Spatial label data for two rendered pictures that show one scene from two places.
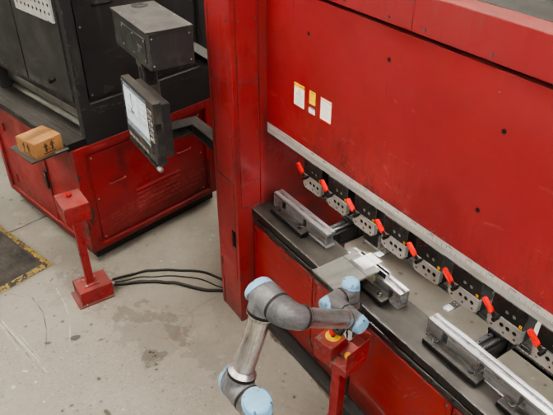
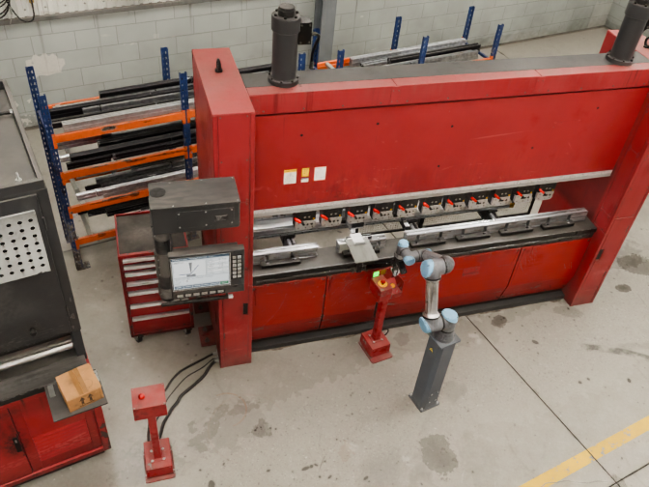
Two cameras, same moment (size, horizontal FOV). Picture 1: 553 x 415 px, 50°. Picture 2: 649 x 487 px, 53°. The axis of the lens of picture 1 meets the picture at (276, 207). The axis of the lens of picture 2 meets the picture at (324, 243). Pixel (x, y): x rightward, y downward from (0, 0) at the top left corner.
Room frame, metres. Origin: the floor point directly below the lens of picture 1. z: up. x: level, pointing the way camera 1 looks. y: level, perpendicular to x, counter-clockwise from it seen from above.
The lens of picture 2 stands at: (1.60, 3.32, 4.23)
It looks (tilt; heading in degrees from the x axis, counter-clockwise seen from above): 41 degrees down; 283
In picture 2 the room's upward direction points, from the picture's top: 6 degrees clockwise
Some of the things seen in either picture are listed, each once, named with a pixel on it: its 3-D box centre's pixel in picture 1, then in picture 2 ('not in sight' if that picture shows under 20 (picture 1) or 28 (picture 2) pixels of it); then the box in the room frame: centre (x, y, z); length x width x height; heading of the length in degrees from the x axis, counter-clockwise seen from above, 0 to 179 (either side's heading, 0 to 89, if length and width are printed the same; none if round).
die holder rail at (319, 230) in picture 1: (303, 217); (285, 253); (2.72, -0.15, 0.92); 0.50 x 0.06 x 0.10; 34
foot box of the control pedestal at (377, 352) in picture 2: not in sight; (376, 345); (1.92, -0.28, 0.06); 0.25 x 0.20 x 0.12; 134
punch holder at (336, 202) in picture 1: (343, 193); (330, 214); (2.45, -0.33, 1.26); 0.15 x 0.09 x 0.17; 34
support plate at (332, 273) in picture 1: (346, 270); (361, 249); (2.18, -0.33, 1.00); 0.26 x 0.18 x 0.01; 124
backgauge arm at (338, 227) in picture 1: (364, 221); (285, 231); (2.85, -0.52, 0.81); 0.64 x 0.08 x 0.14; 124
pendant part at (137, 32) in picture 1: (158, 93); (196, 247); (3.04, 0.64, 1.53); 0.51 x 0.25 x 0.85; 32
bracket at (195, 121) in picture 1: (193, 137); not in sight; (3.19, 0.50, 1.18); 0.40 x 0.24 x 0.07; 34
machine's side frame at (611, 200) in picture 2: not in sight; (599, 178); (0.47, -1.87, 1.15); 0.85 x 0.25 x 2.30; 124
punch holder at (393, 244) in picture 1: (401, 235); (381, 208); (2.12, -0.55, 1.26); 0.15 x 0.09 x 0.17; 34
